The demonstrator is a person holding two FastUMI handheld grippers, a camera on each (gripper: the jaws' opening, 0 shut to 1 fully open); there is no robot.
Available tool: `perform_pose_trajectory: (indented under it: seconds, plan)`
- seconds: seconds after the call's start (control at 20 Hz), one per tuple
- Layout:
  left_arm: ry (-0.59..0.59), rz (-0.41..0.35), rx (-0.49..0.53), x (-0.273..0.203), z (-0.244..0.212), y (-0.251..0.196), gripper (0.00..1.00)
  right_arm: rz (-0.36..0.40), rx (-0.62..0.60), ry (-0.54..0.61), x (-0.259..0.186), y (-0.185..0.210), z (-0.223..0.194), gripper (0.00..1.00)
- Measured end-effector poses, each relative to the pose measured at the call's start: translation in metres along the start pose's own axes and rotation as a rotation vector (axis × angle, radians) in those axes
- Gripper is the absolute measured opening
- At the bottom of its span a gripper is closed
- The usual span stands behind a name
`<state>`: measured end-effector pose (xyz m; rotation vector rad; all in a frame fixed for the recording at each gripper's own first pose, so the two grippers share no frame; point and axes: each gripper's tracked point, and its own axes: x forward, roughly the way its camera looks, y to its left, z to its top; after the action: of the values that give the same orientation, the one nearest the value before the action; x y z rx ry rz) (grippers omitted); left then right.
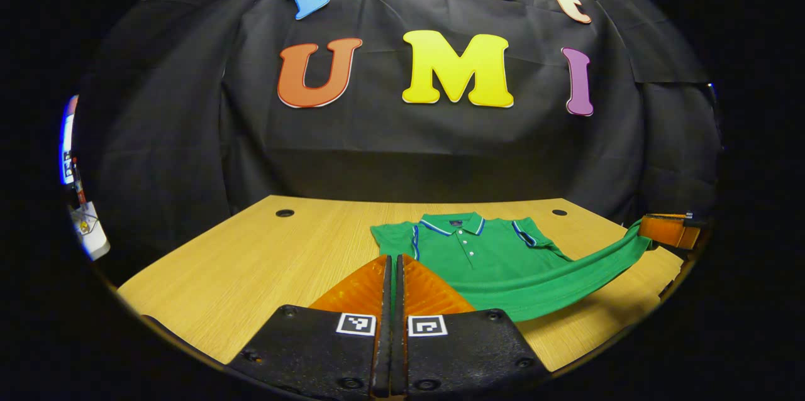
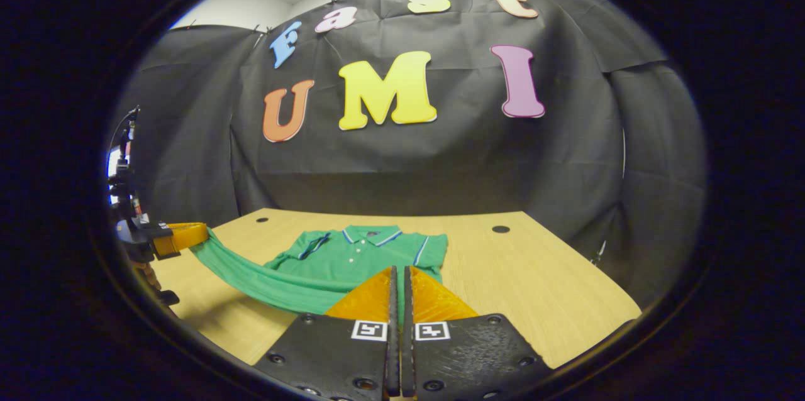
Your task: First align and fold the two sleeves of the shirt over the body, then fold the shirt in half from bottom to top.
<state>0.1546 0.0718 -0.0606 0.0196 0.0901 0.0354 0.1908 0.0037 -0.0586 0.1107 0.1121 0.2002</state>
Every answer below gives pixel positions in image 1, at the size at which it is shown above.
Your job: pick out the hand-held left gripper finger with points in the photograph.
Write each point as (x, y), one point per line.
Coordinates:
(383, 351)
(398, 351)

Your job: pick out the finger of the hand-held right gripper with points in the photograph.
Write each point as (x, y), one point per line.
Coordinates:
(670, 231)

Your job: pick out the green T-shirt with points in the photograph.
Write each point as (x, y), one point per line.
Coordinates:
(497, 263)

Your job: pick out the black backdrop cloth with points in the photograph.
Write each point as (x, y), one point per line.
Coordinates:
(409, 149)

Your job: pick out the white side table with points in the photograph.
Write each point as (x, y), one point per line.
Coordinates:
(93, 234)

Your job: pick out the small red bottle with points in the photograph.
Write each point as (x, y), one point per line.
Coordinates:
(78, 184)

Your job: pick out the bright white screen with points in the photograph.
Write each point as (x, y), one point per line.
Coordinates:
(67, 143)

